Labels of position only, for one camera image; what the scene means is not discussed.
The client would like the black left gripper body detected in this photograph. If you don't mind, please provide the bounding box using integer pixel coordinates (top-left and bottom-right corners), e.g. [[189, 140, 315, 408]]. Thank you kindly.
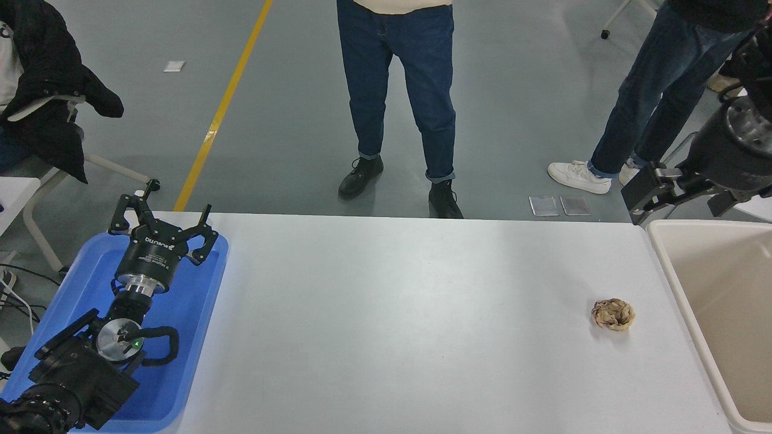
[[115, 221, 196, 285]]

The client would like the tan paper ball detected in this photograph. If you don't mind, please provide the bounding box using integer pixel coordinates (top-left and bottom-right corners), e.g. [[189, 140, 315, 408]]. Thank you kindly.
[[591, 298, 636, 332]]

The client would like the blue plastic tray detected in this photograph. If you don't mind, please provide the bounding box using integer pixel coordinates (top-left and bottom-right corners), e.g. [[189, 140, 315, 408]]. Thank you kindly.
[[0, 232, 230, 433]]

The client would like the white office chair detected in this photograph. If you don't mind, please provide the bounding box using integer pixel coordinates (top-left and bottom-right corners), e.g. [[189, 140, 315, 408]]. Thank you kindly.
[[6, 93, 153, 273]]

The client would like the white side table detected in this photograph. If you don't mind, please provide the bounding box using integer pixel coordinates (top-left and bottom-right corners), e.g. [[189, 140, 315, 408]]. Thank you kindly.
[[0, 177, 42, 237]]

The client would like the black round floor object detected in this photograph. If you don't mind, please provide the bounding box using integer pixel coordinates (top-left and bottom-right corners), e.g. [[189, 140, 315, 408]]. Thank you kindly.
[[0, 345, 27, 372]]

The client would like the person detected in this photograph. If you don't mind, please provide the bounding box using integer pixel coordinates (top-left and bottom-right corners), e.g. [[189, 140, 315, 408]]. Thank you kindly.
[[336, 0, 465, 219], [548, 0, 772, 195], [706, 57, 746, 97], [0, 0, 125, 184]]

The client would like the clear flat floor plate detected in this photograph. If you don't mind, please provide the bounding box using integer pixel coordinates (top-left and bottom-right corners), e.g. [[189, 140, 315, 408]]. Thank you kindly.
[[560, 195, 592, 216], [529, 195, 561, 216]]

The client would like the white chair with casters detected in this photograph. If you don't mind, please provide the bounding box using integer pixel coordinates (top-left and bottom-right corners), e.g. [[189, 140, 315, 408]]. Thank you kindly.
[[600, 0, 659, 40]]

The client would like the large pale bin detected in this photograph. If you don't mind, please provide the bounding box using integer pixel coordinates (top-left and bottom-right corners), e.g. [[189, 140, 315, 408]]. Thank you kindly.
[[647, 219, 772, 434]]

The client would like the black floor cable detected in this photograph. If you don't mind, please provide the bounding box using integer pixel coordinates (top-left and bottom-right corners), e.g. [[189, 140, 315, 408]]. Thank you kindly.
[[0, 263, 62, 289]]

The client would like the white floor cable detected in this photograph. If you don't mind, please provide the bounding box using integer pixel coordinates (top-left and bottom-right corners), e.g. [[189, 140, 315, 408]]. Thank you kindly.
[[0, 278, 37, 336]]

